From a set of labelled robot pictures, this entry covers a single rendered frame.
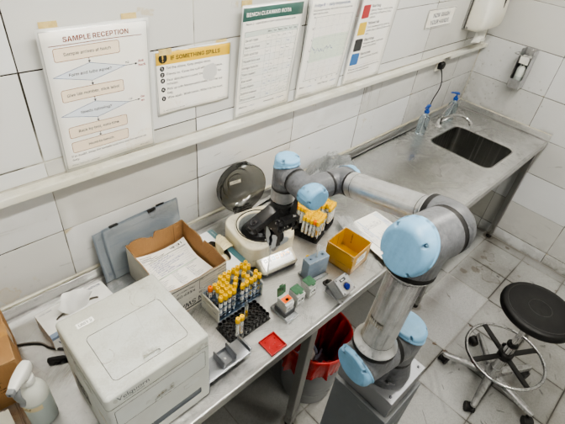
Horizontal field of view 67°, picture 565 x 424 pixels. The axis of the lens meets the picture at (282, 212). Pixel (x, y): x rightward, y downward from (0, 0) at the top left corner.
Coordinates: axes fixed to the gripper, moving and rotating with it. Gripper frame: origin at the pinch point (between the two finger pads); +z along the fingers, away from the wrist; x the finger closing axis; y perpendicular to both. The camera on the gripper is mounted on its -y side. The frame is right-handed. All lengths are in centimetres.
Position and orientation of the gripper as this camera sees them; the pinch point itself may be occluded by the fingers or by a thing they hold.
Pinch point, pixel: (271, 248)
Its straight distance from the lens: 142.1
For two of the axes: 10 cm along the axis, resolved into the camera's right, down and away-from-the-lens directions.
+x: -5.7, -5.6, 6.0
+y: 8.1, -2.9, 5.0
